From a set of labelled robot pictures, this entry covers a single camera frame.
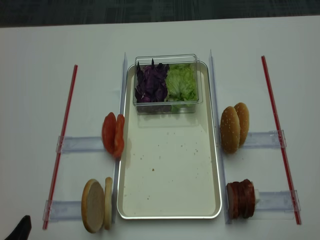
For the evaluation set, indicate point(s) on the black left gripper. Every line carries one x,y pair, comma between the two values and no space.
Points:
22,230

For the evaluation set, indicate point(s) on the bun half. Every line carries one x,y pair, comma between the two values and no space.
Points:
108,203
92,206

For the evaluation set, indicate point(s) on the outer tomato slice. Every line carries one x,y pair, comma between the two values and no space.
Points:
108,132

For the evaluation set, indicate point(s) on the tomato slice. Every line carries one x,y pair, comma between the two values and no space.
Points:
119,136
108,132

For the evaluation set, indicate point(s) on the inner tomato slice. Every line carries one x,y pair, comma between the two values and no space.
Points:
119,136

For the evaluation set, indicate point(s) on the green lettuce leaves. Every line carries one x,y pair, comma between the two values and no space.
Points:
182,88

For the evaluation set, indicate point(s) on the stack of meat slices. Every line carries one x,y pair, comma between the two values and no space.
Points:
241,199

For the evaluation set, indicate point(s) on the left clear long divider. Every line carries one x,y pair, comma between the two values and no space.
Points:
117,161

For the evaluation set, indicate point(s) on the clear long divider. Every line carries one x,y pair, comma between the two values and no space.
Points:
117,161
217,136

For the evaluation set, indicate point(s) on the white rectangular metal tray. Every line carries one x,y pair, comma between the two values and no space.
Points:
169,166

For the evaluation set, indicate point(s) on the purple cabbage leaves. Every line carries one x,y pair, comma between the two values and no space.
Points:
151,83

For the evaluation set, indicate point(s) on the clear plastic salad container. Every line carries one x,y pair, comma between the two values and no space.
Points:
162,107

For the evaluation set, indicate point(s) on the right clear long divider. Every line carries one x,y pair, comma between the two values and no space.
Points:
217,136

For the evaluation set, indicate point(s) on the front sesame bun top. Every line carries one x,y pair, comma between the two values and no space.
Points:
230,130

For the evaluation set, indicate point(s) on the sesame bun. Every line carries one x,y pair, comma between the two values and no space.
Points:
244,121
230,130

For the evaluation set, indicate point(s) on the white plastic pusher block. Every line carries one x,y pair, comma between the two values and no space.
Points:
256,196

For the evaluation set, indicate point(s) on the rear sesame bun top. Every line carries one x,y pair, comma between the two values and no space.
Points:
244,121

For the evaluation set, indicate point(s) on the clear bottom bun track rail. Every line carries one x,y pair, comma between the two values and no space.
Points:
56,210

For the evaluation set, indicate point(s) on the left red rail strip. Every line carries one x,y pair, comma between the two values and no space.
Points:
63,131

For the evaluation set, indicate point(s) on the red rail strip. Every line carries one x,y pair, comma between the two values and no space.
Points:
63,131
294,197

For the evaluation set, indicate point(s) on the clear tomato track rail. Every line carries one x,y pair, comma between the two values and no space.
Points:
67,144

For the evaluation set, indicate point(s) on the clear meat track rail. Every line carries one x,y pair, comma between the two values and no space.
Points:
275,206

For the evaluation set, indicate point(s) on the clear sesame bun track rail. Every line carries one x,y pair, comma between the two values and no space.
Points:
265,140

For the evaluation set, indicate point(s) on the right red rail strip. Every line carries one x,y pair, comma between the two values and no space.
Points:
294,197

